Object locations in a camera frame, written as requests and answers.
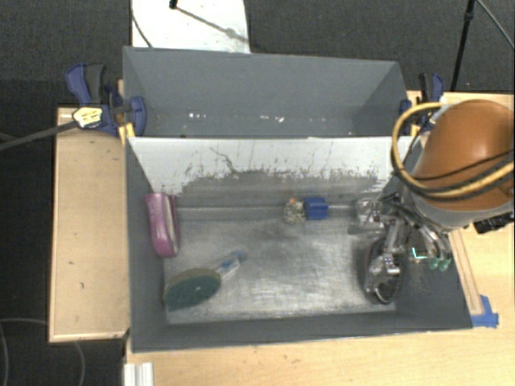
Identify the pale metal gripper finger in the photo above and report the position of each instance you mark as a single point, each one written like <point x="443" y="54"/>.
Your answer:
<point x="375" y="269"/>
<point x="392" y="273"/>

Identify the clear glass cup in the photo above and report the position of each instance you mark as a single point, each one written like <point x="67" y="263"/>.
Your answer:
<point x="367" y="214"/>

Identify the blue block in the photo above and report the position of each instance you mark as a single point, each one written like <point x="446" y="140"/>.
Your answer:
<point x="315" y="208"/>

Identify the grey metal bin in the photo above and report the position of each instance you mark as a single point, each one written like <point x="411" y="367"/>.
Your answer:
<point x="281" y="255"/>

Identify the speckled grey lump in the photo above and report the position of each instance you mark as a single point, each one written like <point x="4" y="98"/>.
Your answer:
<point x="293" y="212"/>

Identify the clear tube with blue cap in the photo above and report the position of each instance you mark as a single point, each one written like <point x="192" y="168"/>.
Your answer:
<point x="229" y="264"/>

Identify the dark green round disc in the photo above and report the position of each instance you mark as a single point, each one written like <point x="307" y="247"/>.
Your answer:
<point x="192" y="288"/>

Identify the purple sponge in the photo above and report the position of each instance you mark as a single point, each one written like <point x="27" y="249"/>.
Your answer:
<point x="161" y="225"/>

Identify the pale wood board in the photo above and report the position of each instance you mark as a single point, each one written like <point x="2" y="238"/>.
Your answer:
<point x="88" y="223"/>

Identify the black cylinder on white bracket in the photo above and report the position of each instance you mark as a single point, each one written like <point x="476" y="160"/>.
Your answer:
<point x="493" y="222"/>

